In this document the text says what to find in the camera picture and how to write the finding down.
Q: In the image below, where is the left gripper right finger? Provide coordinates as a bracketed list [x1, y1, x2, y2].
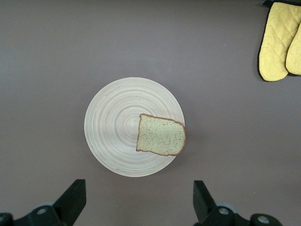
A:
[192, 180, 283, 226]

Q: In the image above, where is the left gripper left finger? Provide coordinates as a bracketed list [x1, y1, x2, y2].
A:
[0, 179, 87, 226]

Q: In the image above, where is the round light wooden plate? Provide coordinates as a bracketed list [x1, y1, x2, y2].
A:
[84, 76, 185, 178]

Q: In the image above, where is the brown crusted bread slice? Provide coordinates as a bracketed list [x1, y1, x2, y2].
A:
[135, 113, 187, 157]

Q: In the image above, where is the brown table cover cloth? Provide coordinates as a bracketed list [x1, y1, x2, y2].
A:
[0, 0, 301, 226]

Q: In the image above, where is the yellow quilted oven mitt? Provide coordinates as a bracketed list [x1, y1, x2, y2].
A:
[285, 20, 301, 76]
[258, 1, 301, 82]

